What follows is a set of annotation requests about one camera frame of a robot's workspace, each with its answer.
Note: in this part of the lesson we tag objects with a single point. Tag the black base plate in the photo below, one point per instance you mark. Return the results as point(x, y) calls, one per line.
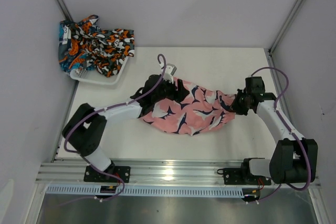
point(122, 172)
point(238, 176)

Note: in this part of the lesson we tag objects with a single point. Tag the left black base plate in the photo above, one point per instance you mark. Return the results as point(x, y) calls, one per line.
point(122, 172)

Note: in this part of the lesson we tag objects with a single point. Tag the pink shark print shorts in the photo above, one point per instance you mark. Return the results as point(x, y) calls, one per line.
point(202, 111)

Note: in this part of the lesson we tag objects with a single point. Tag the right aluminium frame post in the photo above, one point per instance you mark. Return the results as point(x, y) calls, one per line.
point(294, 11)

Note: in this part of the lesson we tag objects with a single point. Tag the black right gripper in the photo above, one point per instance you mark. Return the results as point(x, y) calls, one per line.
point(234, 108)

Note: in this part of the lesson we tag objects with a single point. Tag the white slotted cable duct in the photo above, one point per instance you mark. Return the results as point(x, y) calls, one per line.
point(159, 191)

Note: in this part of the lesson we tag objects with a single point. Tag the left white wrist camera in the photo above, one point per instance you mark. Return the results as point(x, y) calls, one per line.
point(168, 72)

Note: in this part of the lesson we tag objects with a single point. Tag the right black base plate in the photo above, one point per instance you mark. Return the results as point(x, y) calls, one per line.
point(238, 176)

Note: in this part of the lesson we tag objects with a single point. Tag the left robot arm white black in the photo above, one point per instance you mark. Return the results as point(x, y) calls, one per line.
point(85, 128)

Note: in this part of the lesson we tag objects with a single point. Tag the aluminium mounting rail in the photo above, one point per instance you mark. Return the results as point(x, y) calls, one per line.
point(143, 172)

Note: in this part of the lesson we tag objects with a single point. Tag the orange camouflage shorts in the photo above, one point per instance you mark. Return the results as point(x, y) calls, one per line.
point(102, 50)

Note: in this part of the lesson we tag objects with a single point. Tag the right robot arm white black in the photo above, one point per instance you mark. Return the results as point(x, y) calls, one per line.
point(294, 159)

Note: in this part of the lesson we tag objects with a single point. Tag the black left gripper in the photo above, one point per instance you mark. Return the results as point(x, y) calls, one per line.
point(181, 92)

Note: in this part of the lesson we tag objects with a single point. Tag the blue orange patterned shorts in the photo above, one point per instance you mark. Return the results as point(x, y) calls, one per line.
point(67, 51)

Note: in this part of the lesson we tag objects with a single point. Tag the white plastic basket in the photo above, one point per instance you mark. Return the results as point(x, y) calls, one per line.
point(95, 78)

